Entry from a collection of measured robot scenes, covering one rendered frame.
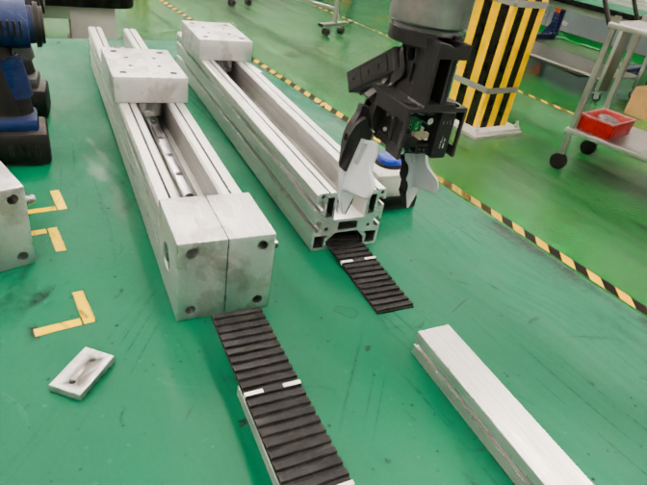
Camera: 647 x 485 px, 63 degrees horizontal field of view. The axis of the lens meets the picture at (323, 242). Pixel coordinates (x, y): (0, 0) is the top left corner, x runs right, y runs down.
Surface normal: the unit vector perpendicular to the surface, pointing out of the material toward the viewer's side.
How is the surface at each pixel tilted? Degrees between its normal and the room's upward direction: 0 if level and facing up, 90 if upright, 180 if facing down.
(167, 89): 90
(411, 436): 0
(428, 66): 90
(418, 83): 90
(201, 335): 0
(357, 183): 73
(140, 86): 90
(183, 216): 0
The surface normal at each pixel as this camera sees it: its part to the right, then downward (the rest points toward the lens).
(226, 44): 0.42, 0.54
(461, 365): 0.15, -0.83
